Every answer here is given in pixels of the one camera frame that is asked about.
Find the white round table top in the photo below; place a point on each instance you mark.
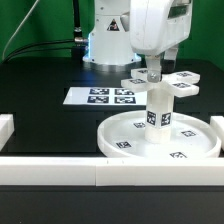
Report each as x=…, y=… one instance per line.
x=131, y=134

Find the white fiducial marker sheet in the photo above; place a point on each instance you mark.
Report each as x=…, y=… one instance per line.
x=103, y=96

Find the black vertical cable connector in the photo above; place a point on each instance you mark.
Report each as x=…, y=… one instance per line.
x=77, y=30

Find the white right fence block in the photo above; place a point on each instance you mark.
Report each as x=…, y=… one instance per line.
x=217, y=123

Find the white front fence bar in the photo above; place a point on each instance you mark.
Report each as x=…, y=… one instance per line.
x=110, y=171

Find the white cross-shaped table base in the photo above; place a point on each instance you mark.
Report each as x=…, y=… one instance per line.
x=180, y=84

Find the white left fence block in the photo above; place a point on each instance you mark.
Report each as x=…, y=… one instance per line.
x=6, y=128

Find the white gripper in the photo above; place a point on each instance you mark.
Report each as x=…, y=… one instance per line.
x=155, y=26

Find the white fence block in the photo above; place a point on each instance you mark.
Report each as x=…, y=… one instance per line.
x=217, y=123
x=6, y=128

